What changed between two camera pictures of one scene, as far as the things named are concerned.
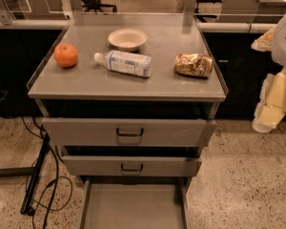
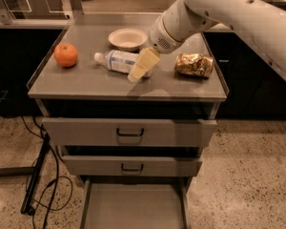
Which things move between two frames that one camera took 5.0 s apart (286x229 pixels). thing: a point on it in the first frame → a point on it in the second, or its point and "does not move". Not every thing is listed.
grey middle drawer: x=131 y=166 does not move
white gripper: x=285 y=42 → x=159 y=36
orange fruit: x=66 y=55 does not move
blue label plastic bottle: x=124 y=62 does not move
